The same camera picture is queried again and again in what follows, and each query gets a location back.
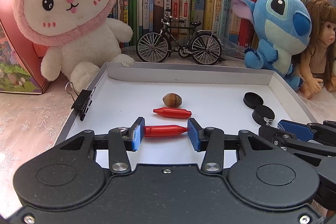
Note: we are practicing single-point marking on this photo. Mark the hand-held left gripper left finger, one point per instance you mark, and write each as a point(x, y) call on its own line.
point(137, 134)

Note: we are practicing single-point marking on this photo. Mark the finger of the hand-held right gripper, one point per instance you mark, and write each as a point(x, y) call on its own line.
point(296, 129)
point(286, 141)

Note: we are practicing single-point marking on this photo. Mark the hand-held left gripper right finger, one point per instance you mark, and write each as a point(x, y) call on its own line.
point(194, 134)

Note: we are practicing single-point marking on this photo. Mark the small clear plastic piece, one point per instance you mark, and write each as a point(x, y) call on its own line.
point(269, 121)

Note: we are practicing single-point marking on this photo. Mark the red crayon with end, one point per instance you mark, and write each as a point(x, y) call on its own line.
point(165, 131)

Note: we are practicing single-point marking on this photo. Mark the red crayon with tapered ends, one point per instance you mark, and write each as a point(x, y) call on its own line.
point(172, 113)

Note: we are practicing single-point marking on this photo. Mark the small black round cap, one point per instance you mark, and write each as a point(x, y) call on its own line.
point(263, 113)
point(253, 99)

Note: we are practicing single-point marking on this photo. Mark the grey cardboard box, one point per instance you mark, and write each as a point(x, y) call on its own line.
point(210, 98)

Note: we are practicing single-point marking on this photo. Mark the large brown acorn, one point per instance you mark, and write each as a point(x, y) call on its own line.
point(172, 100)

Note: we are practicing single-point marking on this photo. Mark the black binder clip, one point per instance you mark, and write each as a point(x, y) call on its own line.
point(84, 104)

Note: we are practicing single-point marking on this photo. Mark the brown haired baby doll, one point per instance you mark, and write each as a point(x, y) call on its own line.
point(317, 56)

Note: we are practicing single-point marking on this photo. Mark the miniature black bicycle model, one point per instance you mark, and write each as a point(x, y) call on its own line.
point(184, 52)

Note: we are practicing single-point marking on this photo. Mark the blue alien plush toy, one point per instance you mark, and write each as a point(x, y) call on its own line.
point(281, 16)

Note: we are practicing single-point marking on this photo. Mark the pink triangular toy house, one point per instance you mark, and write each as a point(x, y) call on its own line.
point(15, 56)

